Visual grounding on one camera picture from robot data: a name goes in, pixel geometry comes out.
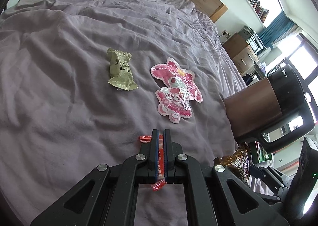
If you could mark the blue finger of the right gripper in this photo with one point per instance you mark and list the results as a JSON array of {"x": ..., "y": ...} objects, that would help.
[{"x": 270, "y": 177}]

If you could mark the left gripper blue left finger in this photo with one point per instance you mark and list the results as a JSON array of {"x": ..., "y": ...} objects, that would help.
[{"x": 105, "y": 196}]

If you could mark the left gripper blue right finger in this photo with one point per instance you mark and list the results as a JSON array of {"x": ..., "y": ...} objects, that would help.
[{"x": 214, "y": 195}]

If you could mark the brown chocolate snack bag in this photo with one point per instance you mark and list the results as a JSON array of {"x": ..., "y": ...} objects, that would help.
[{"x": 238, "y": 163}]

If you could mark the small red candy bar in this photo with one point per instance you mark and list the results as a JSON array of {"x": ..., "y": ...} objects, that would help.
[{"x": 152, "y": 170}]

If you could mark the pink cartoon character pouch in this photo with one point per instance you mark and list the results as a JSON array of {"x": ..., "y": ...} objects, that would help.
[{"x": 179, "y": 89}]

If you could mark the olive green candy wrapper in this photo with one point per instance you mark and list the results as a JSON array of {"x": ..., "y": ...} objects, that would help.
[{"x": 121, "y": 75}]

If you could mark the green shallow box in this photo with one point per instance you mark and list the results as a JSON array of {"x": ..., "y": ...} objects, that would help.
[{"x": 258, "y": 153}]

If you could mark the black copper electric kettle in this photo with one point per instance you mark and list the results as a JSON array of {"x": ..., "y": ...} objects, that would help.
[{"x": 267, "y": 105}]

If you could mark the purple bed cover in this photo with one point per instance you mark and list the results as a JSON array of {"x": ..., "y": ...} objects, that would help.
[{"x": 82, "y": 80}]

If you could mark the wooden drawer cabinet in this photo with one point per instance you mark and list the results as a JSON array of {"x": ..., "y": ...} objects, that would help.
[{"x": 240, "y": 52}]

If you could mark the grey printer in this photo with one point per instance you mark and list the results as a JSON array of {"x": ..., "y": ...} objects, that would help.
[{"x": 249, "y": 35}]

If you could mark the teal curtain right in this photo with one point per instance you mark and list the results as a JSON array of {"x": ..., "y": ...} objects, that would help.
[{"x": 279, "y": 28}]

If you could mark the wall power socket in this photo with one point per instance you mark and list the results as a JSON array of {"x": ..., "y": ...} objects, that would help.
[{"x": 226, "y": 34}]

